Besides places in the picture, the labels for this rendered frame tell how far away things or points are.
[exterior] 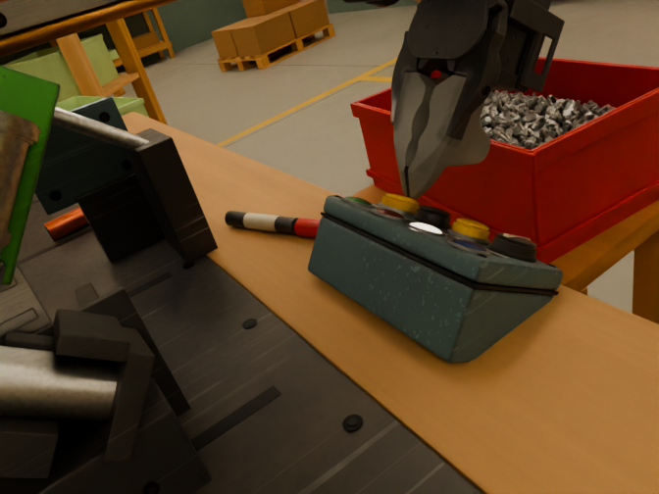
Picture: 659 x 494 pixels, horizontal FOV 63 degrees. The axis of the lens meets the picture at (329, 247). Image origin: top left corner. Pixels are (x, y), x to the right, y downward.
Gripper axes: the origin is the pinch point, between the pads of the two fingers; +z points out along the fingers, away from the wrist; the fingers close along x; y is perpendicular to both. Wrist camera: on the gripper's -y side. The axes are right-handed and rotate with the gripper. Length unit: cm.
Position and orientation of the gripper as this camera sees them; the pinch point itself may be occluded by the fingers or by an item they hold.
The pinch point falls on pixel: (408, 178)
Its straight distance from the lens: 41.0
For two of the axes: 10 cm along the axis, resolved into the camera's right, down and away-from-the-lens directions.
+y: 8.0, 1.0, 5.9
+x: -5.4, -3.0, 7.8
